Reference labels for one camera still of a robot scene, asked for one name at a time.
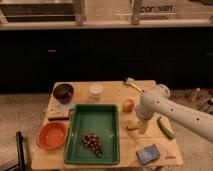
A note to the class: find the convan labelled box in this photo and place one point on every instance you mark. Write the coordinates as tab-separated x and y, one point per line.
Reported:
156	8

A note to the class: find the light blue cloth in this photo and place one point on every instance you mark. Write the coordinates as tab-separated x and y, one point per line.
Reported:
65	107

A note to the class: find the bunch of dark grapes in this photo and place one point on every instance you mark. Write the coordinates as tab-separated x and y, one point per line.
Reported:
92	142

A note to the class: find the white cup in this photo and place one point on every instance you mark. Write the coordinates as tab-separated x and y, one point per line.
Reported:
95	91

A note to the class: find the yellow banana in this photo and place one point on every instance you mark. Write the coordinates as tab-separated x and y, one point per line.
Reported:
132	125

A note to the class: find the wooden block brush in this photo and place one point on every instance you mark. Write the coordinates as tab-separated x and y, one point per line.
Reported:
57	115

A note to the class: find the black chair frame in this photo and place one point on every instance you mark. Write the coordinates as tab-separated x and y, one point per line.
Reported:
17	164

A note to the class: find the dark brown bowl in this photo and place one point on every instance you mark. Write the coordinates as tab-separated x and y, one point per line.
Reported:
63	93

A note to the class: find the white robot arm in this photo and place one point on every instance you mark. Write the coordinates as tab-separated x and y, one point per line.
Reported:
156	100

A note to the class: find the red orange bowl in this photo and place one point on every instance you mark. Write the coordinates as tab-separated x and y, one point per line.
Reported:
52	135

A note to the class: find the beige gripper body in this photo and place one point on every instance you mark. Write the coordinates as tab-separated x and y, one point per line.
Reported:
142	127

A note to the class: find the orange red apple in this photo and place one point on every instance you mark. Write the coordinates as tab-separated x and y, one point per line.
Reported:
128	105

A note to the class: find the green plastic tray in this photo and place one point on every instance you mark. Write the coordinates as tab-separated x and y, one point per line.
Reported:
101	119

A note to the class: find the green cucumber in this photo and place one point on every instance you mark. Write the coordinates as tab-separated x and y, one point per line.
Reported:
164	130

